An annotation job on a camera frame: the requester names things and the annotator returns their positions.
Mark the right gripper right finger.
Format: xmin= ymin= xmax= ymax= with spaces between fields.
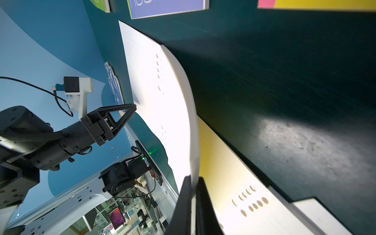
xmin=196 ymin=177 xmax=224 ymax=235

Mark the white lined notebook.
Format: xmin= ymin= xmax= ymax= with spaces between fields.
xmin=127 ymin=0 xmax=210 ymax=20

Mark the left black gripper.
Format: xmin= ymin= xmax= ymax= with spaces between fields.
xmin=26 ymin=104 xmax=137 ymax=171

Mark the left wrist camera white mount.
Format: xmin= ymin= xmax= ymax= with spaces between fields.
xmin=52 ymin=76 xmax=94 ymax=119

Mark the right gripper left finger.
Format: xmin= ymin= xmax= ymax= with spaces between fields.
xmin=164 ymin=176 xmax=192 ymax=235

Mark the aluminium rail frame front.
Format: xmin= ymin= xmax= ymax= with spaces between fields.
xmin=4 ymin=170 xmax=179 ymax=235

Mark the green cover notebook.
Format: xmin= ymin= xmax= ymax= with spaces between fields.
xmin=90 ymin=0 xmax=111 ymax=13

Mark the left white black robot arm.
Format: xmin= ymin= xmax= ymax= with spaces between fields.
xmin=1 ymin=104 xmax=137 ymax=209

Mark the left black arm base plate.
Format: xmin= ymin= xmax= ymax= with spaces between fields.
xmin=135 ymin=140 xmax=164 ymax=186

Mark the white blue dotted work glove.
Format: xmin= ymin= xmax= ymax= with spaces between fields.
xmin=104 ymin=62 xmax=125 ymax=105

